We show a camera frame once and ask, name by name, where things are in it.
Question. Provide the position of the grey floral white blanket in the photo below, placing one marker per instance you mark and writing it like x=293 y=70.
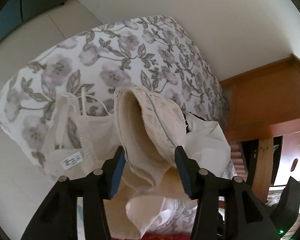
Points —
x=115 y=62

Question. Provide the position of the dark blue cabinet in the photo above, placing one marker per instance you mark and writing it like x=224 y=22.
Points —
x=27 y=0

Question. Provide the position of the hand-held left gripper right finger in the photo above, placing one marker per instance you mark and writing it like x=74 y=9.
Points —
x=183 y=172

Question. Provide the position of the white camisole with tag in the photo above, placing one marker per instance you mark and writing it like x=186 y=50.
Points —
x=95 y=135

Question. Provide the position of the wooden nightstand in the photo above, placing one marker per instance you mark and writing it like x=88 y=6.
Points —
x=252 y=100

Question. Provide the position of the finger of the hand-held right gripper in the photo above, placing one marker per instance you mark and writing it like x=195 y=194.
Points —
x=287 y=197

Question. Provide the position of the cream garment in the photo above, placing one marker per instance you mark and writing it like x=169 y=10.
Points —
x=145 y=210

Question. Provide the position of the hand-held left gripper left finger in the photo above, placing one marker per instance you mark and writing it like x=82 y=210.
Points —
x=116 y=172

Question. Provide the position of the beige lace bra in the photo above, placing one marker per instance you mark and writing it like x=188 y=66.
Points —
x=140 y=130

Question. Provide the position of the red floral blanket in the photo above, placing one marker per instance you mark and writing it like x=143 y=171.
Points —
x=152 y=237

